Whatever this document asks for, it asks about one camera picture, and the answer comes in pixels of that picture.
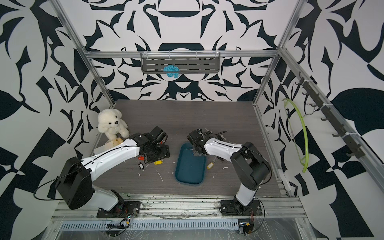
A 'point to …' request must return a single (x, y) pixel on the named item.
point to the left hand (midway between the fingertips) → (166, 153)
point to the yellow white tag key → (210, 165)
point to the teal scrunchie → (172, 68)
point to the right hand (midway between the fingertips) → (200, 147)
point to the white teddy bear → (110, 123)
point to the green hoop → (297, 126)
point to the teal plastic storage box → (190, 170)
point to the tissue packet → (112, 143)
